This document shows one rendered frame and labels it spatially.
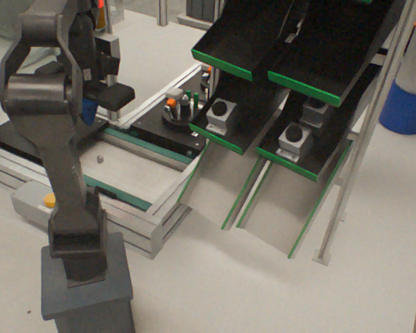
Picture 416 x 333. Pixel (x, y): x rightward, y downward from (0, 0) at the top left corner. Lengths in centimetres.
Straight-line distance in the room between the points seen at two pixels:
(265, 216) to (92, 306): 40
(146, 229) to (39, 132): 49
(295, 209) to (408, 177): 61
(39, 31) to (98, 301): 43
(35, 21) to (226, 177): 56
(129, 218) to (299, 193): 39
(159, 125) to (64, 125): 77
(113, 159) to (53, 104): 75
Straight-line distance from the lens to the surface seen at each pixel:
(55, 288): 79
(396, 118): 163
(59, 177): 62
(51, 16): 56
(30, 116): 53
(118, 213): 103
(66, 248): 73
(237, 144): 84
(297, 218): 92
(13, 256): 113
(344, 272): 111
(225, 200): 96
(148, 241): 101
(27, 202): 110
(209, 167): 99
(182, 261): 105
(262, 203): 95
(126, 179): 118
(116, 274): 79
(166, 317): 97
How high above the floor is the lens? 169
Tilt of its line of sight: 39 degrees down
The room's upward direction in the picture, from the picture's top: 4 degrees clockwise
